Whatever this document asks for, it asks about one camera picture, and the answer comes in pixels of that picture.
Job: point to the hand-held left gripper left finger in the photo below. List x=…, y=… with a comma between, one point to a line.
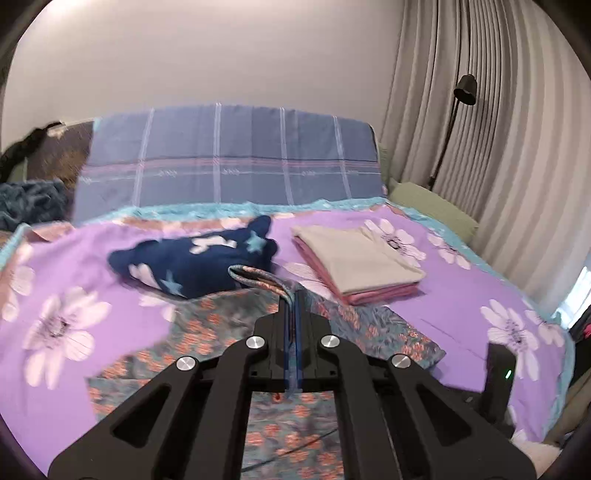
x=288, y=369

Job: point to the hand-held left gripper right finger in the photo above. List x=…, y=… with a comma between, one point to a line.
x=300, y=369

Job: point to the teal floral garment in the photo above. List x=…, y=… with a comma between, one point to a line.
x=207, y=323

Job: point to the person's right forearm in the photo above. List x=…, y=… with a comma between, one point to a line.
x=535, y=450

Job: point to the purple floral blanket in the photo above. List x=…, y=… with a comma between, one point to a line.
x=461, y=300

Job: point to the folded beige and pink cloth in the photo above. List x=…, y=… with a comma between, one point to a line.
x=360, y=254

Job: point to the navy star print cloth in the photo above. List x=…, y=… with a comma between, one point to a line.
x=194, y=263

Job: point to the green pillow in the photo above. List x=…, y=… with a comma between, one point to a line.
x=434, y=207

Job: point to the blue plaid headboard cover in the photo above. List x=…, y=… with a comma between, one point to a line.
x=231, y=157

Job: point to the grey pleated curtain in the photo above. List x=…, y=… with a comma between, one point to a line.
x=517, y=161

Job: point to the black floor lamp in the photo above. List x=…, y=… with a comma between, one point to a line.
x=465, y=90

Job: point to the dark teal fuzzy blanket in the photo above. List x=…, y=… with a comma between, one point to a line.
x=32, y=203

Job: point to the brown patterned cloth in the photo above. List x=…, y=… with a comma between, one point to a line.
x=64, y=152

